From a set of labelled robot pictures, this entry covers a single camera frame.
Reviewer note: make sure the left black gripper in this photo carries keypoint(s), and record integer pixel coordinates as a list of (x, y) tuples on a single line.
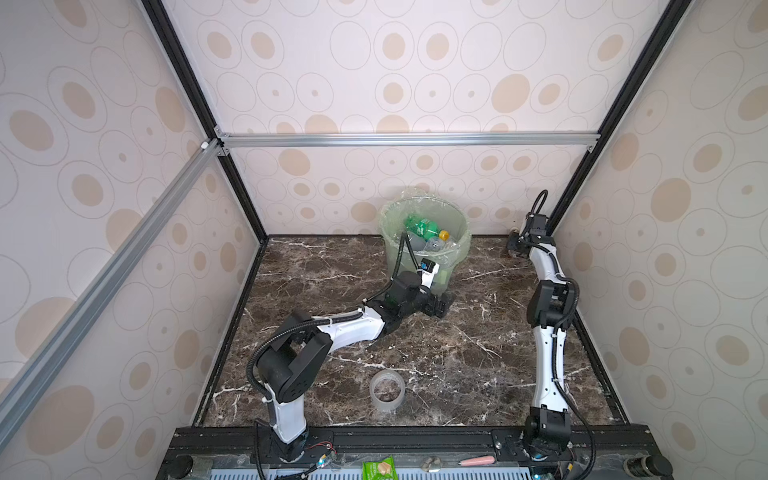
[(440, 309)]

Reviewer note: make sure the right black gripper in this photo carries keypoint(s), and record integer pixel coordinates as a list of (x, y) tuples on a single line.
[(516, 242)]

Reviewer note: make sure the clear crushed bottle white cap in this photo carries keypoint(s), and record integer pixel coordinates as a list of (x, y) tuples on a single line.
[(433, 245)]

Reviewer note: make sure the green Sprite bottle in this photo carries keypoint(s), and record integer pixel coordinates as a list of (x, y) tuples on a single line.
[(425, 228)]

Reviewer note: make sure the mesh bin with green liner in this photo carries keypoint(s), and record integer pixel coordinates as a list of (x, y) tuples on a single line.
[(399, 253)]

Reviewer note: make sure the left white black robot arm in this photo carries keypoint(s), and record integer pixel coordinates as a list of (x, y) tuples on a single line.
[(284, 367)]

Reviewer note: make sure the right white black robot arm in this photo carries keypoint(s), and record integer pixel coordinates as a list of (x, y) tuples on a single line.
[(550, 313)]

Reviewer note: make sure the clear tape roll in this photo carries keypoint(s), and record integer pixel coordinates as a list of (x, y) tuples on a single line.
[(387, 391)]

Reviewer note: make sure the pink pen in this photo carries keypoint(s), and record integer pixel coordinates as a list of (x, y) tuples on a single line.
[(478, 461)]

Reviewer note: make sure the green snack packet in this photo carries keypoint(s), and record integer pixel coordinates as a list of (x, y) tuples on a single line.
[(379, 470)]

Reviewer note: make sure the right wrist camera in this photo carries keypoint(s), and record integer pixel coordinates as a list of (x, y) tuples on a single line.
[(536, 225)]

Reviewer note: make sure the back aluminium rail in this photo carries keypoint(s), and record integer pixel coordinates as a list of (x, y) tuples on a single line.
[(360, 140)]

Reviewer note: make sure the aluminium rail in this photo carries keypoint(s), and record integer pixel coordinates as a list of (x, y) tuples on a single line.
[(50, 358), (360, 140)]

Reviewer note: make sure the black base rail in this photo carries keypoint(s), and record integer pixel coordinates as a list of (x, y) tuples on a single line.
[(623, 452)]

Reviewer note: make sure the left aluminium rail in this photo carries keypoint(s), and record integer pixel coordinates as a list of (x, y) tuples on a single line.
[(50, 358)]

